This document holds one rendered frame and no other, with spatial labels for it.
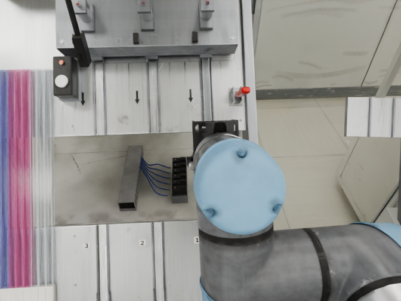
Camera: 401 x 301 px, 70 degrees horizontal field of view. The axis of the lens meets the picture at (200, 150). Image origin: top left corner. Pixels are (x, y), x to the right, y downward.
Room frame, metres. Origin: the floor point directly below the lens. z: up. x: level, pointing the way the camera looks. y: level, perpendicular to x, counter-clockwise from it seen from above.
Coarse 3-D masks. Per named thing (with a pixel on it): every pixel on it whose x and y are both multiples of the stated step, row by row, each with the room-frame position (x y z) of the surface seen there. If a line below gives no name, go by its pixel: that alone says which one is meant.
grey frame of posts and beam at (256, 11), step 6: (252, 0) 0.72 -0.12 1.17; (258, 0) 0.71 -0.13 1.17; (252, 6) 0.72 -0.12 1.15; (258, 6) 0.71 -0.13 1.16; (252, 12) 0.72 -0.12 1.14; (258, 12) 0.71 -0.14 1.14; (258, 18) 0.71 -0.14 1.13; (258, 24) 0.71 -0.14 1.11; (252, 30) 0.71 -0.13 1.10; (240, 132) 0.71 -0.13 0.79
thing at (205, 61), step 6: (204, 60) 0.56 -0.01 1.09; (204, 66) 0.55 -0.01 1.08; (204, 72) 0.54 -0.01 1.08; (204, 78) 0.53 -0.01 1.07; (204, 84) 0.53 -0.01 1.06; (204, 90) 0.52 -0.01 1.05; (210, 90) 0.52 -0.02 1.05; (204, 96) 0.51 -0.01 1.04; (210, 96) 0.51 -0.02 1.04; (204, 102) 0.50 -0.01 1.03; (210, 102) 0.50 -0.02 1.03; (204, 108) 0.49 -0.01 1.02; (210, 108) 0.49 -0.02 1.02; (210, 114) 0.48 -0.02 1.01; (210, 120) 0.47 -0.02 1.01
